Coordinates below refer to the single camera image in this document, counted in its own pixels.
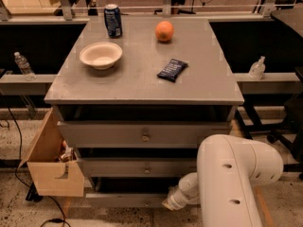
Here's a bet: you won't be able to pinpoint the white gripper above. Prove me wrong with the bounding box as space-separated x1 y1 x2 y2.
162 186 189 211

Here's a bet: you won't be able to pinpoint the grey bottom drawer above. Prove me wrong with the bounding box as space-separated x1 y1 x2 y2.
85 177 178 208

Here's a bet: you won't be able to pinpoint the grey drawer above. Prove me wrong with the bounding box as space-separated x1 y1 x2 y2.
85 177 178 208
78 158 196 177
58 121 231 148

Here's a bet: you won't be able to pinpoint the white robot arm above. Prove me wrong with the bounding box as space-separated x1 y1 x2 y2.
163 134 283 227

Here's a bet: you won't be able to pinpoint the grey middle drawer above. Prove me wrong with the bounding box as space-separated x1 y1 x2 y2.
78 158 196 177

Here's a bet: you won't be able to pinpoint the grey top drawer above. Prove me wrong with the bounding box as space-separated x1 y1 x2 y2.
58 121 231 148

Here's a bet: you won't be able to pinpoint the grey drawer cabinet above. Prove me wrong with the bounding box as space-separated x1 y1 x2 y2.
44 15 245 208

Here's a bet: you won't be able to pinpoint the items inside cardboard box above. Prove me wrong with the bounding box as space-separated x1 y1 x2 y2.
58 140 76 163

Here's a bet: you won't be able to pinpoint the cardboard box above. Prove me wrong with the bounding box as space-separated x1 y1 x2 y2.
19 109 84 197

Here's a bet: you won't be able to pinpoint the dark blue snack bag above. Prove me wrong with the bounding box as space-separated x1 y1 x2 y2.
157 59 188 82

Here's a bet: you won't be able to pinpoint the black office chair base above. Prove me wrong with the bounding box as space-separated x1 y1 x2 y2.
235 96 303 180

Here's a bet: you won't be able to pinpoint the clear sanitizer pump bottle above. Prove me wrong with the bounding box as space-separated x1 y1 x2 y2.
248 56 265 79

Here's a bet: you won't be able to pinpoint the white paper bowl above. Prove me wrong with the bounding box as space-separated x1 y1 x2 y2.
80 43 123 70

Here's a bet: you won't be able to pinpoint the orange fruit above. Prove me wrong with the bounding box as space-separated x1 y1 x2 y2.
155 21 174 42

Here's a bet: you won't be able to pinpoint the clear water bottle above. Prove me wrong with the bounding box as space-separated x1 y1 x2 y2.
14 52 36 81

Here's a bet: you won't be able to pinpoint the blue soda can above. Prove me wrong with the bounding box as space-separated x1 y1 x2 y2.
104 4 122 38

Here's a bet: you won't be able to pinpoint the black floor cable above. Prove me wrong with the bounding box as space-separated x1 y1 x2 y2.
7 107 72 227

